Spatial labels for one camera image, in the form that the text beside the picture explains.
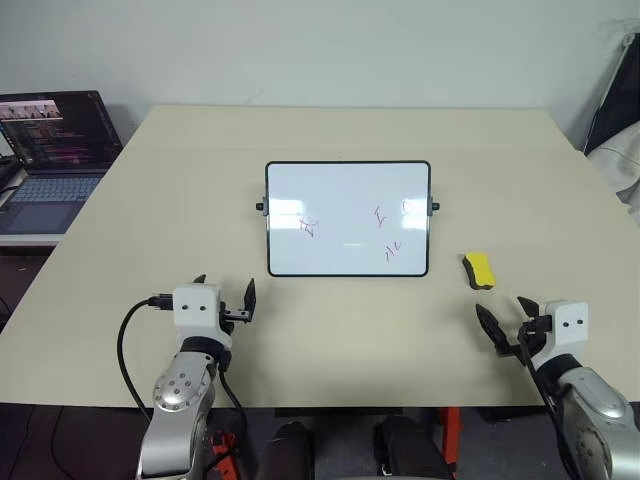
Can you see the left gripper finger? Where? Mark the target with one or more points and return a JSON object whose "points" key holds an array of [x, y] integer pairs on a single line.
{"points": [[201, 280], [249, 300]]}

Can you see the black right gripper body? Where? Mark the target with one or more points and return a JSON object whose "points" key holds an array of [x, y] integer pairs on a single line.
{"points": [[535, 335]]}

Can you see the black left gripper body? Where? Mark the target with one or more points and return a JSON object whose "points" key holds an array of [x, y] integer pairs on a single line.
{"points": [[234, 315]]}

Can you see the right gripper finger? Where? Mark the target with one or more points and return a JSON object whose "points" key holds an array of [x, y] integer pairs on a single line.
{"points": [[492, 327], [528, 307]]}

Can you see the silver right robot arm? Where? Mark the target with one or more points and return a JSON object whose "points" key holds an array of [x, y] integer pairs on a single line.
{"points": [[595, 420]]}

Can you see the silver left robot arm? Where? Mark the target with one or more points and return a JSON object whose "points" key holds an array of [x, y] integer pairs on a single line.
{"points": [[175, 400]]}

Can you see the yellow sponge eraser black base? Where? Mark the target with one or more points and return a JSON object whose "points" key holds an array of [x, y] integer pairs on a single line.
{"points": [[480, 267]]}

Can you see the dark rounded shape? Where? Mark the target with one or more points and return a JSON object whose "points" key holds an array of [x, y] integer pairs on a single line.
{"points": [[407, 447], [285, 450]]}

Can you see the white cloth bundle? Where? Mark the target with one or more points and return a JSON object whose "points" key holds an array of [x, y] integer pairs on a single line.
{"points": [[620, 165]]}

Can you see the white side desk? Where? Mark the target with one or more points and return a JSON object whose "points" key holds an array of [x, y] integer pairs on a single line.
{"points": [[25, 240]]}

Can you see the dark open laptop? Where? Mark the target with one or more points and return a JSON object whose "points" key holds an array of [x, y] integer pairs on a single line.
{"points": [[55, 150]]}

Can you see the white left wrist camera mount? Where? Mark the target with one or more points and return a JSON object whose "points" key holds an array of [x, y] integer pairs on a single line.
{"points": [[196, 312]]}

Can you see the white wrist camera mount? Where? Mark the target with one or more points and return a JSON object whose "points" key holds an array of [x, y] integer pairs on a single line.
{"points": [[567, 327], [196, 312]]}

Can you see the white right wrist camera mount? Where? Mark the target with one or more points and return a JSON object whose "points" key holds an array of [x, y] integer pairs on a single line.
{"points": [[567, 327]]}

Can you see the white board with black frame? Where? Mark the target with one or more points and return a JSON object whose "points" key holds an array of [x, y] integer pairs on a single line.
{"points": [[345, 200]]}

